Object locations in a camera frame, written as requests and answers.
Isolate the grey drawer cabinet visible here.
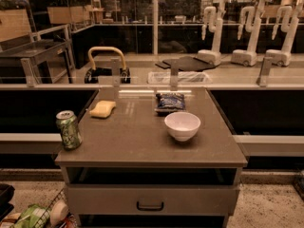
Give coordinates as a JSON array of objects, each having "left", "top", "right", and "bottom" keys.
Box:
[{"left": 56, "top": 88, "right": 247, "bottom": 228}]

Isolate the grey middle drawer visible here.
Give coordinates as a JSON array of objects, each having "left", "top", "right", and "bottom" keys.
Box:
[{"left": 66, "top": 184, "right": 239, "bottom": 216}]

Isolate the blue chip bag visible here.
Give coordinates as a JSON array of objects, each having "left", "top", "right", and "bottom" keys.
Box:
[{"left": 155, "top": 93, "right": 186, "bottom": 113}]

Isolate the clear plastic bin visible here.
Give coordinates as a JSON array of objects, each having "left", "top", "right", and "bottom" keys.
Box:
[{"left": 147, "top": 71, "right": 212, "bottom": 85}]

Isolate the white bowl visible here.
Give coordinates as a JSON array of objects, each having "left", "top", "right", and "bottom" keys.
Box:
[{"left": 164, "top": 112, "right": 201, "bottom": 142}]

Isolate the yellow sponge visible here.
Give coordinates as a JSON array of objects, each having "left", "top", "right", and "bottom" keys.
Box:
[{"left": 89, "top": 101, "right": 116, "bottom": 118}]

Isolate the black floor mat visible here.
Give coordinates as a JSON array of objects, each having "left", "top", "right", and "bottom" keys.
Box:
[{"left": 156, "top": 56, "right": 215, "bottom": 71}]

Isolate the green soda can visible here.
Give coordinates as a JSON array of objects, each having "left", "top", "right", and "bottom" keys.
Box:
[{"left": 56, "top": 110, "right": 82, "bottom": 150}]

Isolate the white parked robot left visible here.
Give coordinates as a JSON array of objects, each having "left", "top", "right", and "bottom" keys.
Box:
[{"left": 197, "top": 0, "right": 232, "bottom": 66}]

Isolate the white parked robot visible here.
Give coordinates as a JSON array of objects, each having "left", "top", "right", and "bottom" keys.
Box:
[
  {"left": 197, "top": 0, "right": 232, "bottom": 66},
  {"left": 266, "top": 0, "right": 304, "bottom": 67},
  {"left": 231, "top": 0, "right": 273, "bottom": 67}
]

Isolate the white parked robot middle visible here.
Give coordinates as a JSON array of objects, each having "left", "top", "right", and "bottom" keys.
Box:
[{"left": 231, "top": 0, "right": 273, "bottom": 67}]

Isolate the grey side table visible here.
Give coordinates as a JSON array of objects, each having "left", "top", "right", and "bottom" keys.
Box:
[{"left": 0, "top": 24, "right": 75, "bottom": 85}]

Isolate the wooden planter box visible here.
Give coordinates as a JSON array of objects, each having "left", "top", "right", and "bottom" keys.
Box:
[{"left": 47, "top": 5, "right": 92, "bottom": 25}]

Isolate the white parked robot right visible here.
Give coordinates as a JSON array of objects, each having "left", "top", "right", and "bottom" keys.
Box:
[{"left": 266, "top": 0, "right": 304, "bottom": 67}]

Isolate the white cup in basket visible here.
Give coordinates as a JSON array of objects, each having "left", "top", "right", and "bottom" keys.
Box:
[{"left": 50, "top": 199, "right": 68, "bottom": 226}]

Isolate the green snack bag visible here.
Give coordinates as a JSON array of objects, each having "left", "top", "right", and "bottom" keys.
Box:
[{"left": 11, "top": 204, "right": 49, "bottom": 228}]

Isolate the yellow handled black cart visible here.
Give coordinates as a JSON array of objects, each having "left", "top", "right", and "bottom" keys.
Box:
[{"left": 85, "top": 47, "right": 131, "bottom": 84}]

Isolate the black drawer handle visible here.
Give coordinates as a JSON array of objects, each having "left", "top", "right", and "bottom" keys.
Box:
[{"left": 136, "top": 201, "right": 164, "bottom": 212}]

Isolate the wire basket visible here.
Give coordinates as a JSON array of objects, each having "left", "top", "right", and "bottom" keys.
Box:
[{"left": 30, "top": 190, "right": 69, "bottom": 228}]

